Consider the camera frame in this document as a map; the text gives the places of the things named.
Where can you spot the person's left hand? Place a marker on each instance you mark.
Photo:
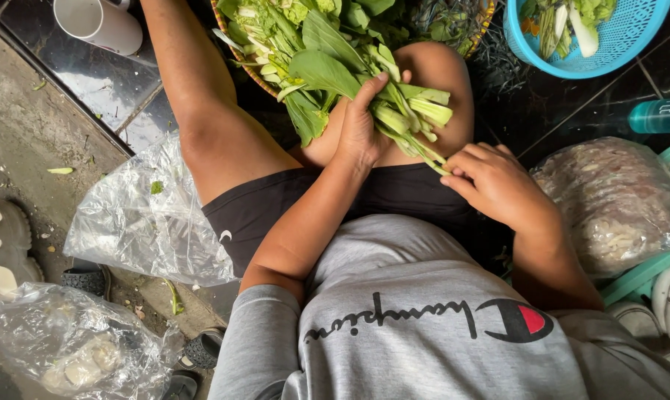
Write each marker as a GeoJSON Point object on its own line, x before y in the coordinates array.
{"type": "Point", "coordinates": [360, 133]}

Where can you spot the person's right hand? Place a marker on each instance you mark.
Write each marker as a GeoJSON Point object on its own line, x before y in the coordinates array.
{"type": "Point", "coordinates": [501, 186]}

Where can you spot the bunch of green bok choy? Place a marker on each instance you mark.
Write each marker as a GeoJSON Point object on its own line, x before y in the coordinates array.
{"type": "Point", "coordinates": [418, 108]}

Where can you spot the person's right leg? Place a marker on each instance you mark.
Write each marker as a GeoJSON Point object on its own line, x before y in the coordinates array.
{"type": "Point", "coordinates": [440, 72]}

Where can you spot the person's leg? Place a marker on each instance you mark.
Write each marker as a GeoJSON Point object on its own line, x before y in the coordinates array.
{"type": "Point", "coordinates": [213, 111]}
{"type": "Point", "coordinates": [440, 72]}

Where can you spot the clear bag of pale mushrooms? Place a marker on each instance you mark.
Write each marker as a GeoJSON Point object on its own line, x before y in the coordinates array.
{"type": "Point", "coordinates": [612, 205]}

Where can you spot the bunch of thin dark greens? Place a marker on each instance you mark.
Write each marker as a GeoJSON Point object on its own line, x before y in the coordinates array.
{"type": "Point", "coordinates": [493, 64]}

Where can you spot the black shorts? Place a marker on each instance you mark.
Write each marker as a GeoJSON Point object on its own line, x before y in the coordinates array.
{"type": "Point", "coordinates": [257, 205]}

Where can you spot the pile of leafy greens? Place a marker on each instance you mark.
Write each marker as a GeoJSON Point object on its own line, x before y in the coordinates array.
{"type": "Point", "coordinates": [268, 25]}

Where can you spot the woven round basket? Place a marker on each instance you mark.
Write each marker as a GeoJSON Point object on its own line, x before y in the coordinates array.
{"type": "Point", "coordinates": [236, 53]}

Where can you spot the person's left leg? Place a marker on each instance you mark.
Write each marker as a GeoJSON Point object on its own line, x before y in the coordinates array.
{"type": "Point", "coordinates": [213, 111]}

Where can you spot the teal plastic crate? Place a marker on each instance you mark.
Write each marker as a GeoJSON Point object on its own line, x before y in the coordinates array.
{"type": "Point", "coordinates": [643, 275]}

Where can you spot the trimmed vegetables in colander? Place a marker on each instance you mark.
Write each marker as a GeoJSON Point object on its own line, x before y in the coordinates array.
{"type": "Point", "coordinates": [582, 33]}

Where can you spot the teal plastic bottle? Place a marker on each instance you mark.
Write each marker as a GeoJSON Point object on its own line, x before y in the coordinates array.
{"type": "Point", "coordinates": [660, 115]}

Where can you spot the grey printed sweatshirt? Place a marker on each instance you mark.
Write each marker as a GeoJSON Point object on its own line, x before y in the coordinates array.
{"type": "Point", "coordinates": [412, 344]}

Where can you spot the blue plastic colander basket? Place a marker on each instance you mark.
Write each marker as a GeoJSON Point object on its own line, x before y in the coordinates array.
{"type": "Point", "coordinates": [629, 53]}

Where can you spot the white shoe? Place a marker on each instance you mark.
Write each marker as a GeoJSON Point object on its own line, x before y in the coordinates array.
{"type": "Point", "coordinates": [665, 311]}

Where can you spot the small green leaf scrap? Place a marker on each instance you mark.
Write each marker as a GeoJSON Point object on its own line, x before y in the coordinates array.
{"type": "Point", "coordinates": [157, 187]}

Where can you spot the empty clear plastic bag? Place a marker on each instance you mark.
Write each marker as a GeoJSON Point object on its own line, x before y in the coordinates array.
{"type": "Point", "coordinates": [140, 233]}

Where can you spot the green stem scrap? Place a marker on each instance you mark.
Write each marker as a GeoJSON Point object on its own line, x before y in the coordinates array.
{"type": "Point", "coordinates": [174, 300]}

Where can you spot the black rubber sandal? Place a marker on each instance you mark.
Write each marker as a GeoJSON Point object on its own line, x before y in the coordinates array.
{"type": "Point", "coordinates": [88, 279]}
{"type": "Point", "coordinates": [204, 350]}
{"type": "Point", "coordinates": [182, 387]}

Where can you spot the white plastic cup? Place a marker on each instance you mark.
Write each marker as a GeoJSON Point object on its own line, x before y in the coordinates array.
{"type": "Point", "coordinates": [104, 25]}

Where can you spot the pale green leaf scrap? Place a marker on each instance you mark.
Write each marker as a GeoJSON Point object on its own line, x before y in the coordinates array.
{"type": "Point", "coordinates": [60, 170]}

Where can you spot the clear bag with white lumps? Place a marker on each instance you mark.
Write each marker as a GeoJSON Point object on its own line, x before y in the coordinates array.
{"type": "Point", "coordinates": [79, 344]}

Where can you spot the white sandal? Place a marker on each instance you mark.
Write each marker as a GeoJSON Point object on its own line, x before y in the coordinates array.
{"type": "Point", "coordinates": [4, 250]}

